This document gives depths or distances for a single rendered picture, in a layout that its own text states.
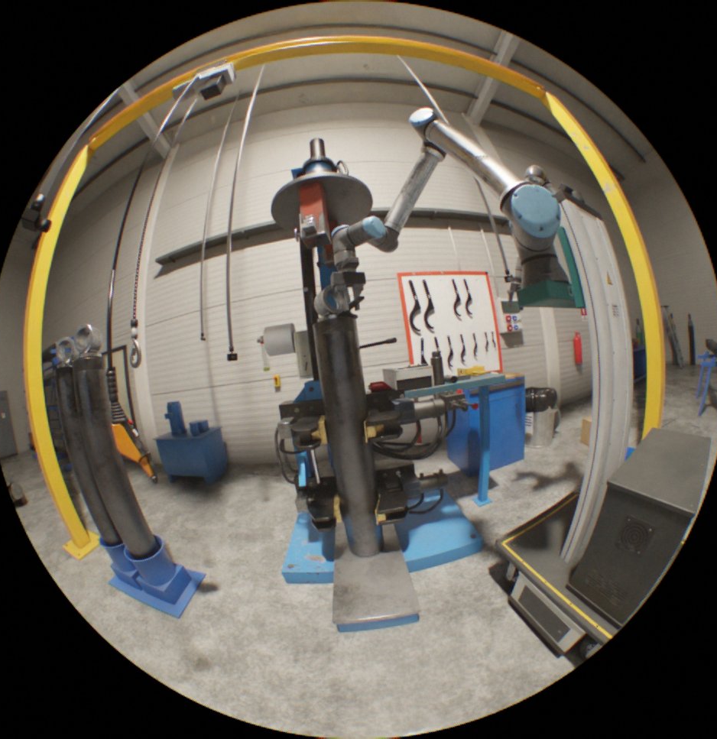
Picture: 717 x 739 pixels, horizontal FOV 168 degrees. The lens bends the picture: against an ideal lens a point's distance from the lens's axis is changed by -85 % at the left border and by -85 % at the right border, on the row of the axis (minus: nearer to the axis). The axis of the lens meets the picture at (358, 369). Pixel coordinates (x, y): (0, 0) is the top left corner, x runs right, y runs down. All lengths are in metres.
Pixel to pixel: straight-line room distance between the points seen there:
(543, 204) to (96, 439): 1.95
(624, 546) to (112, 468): 2.06
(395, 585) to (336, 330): 1.29
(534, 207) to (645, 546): 1.00
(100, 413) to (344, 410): 1.26
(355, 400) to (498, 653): 1.41
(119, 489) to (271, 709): 1.24
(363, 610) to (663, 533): 1.17
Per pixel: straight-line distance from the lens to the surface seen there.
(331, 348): 1.09
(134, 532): 1.63
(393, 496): 1.37
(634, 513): 0.90
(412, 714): 1.28
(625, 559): 0.99
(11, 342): 11.07
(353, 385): 1.10
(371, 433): 1.09
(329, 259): 1.45
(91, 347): 1.52
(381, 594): 1.36
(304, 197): 1.24
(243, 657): 1.50
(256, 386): 3.40
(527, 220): 0.75
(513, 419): 2.65
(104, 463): 1.49
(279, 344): 2.04
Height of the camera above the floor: 1.27
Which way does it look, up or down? 2 degrees down
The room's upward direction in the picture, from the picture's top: 7 degrees counter-clockwise
